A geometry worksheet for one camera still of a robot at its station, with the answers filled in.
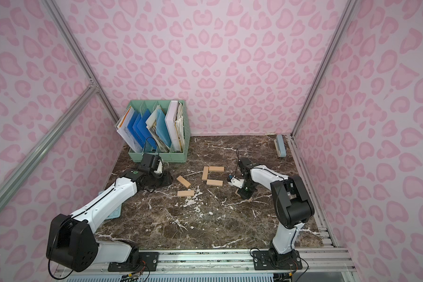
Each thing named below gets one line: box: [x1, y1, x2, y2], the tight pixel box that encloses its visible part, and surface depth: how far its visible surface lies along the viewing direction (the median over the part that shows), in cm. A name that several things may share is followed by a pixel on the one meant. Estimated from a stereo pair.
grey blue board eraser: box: [274, 134, 287, 159], surface depth 109 cm
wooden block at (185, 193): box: [176, 190, 195, 197], surface depth 95 cm
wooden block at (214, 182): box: [206, 179, 224, 187], surface depth 99 cm
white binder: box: [164, 100, 181, 153], surface depth 100 cm
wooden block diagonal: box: [176, 175, 191, 188], surface depth 100 cm
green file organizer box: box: [113, 99, 191, 165], surface depth 100 cm
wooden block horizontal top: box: [208, 166, 225, 172], surface depth 105 cm
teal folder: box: [155, 109, 172, 149], surface depth 97 cm
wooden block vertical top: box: [201, 165, 210, 181], surface depth 102 cm
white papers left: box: [113, 105, 144, 153], surface depth 97 cm
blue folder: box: [127, 109, 157, 150], surface depth 100 cm
